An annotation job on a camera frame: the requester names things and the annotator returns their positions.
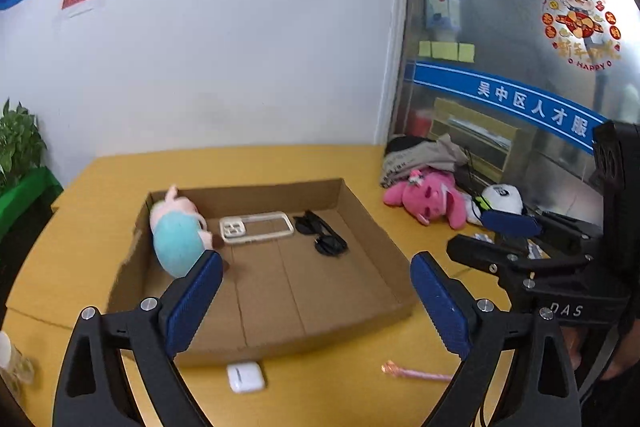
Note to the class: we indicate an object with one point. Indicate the blue banner on glass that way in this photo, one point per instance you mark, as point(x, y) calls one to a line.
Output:
point(500, 94)

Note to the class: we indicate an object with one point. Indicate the black sunglasses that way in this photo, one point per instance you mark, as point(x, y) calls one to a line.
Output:
point(330, 246)

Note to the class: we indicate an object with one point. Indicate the grey cloth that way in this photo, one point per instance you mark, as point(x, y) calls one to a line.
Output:
point(430, 154)

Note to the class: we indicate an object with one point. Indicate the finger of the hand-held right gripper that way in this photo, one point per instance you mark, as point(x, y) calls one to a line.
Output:
point(480, 249)
point(510, 223)

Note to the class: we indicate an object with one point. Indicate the green potted plant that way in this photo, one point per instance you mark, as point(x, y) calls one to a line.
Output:
point(20, 142)

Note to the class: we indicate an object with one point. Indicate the shallow cardboard box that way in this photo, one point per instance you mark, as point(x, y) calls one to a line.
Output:
point(300, 287)

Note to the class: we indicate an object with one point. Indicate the white earbuds case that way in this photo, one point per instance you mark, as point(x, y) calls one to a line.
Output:
point(245, 377)

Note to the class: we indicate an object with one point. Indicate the pink plush toy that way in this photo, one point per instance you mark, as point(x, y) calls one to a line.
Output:
point(425, 197)

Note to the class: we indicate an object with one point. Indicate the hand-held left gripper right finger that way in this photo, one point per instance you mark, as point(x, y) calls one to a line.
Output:
point(440, 302)

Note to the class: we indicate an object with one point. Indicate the clear printed bottle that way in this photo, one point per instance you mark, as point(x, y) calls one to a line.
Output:
point(15, 362)

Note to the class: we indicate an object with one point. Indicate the red container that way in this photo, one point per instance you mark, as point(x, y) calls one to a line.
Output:
point(420, 122)

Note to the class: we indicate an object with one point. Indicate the white and black plush toy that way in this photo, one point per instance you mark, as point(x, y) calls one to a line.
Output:
point(500, 199)

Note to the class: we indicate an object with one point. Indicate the pink pen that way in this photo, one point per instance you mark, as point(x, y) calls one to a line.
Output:
point(415, 374)

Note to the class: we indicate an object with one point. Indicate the yellow wooden cabinet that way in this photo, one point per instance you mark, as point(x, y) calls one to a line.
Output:
point(475, 132)

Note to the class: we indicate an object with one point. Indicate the yellow sticky note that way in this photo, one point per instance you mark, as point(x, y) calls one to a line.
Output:
point(445, 51)
point(466, 52)
point(426, 49)

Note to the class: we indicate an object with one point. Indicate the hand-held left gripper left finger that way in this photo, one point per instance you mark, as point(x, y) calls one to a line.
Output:
point(195, 302)

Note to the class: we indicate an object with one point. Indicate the green-haired plush doll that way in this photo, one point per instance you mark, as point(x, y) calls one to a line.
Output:
point(175, 242)

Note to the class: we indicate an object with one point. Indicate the red festive window sticker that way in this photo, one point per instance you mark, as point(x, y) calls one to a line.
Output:
point(580, 22)

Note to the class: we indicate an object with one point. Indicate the white phone case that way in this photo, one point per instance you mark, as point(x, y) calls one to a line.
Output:
point(230, 229)

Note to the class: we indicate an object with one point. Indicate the green planter box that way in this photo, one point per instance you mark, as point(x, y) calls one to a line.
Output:
point(30, 197)

